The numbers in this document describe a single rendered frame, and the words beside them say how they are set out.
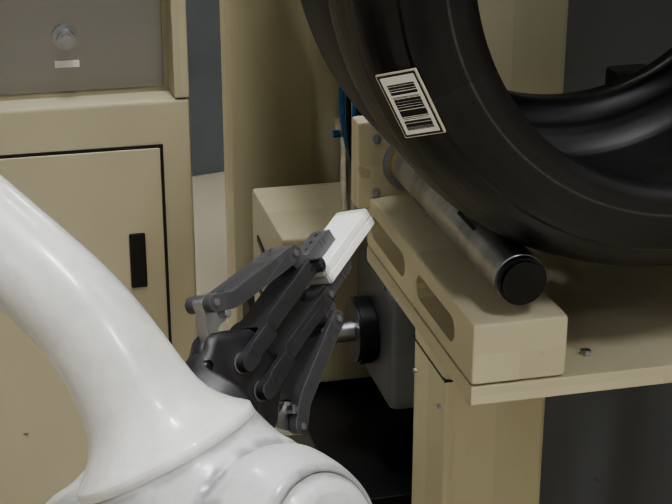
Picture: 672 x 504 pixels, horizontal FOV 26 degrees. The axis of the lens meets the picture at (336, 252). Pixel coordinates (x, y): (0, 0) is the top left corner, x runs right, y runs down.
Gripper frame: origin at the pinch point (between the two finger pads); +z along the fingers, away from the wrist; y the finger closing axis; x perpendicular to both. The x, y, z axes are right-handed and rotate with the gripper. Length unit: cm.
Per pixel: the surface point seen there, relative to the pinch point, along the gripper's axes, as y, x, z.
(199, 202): 102, -231, 181
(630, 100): 21, -4, 50
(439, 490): 58, -39, 30
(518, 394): 27.4, -3.9, 12.9
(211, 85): 83, -236, 213
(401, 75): -4.6, 0.4, 15.6
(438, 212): 16.5, -14.3, 27.5
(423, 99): -2.2, 1.2, 15.5
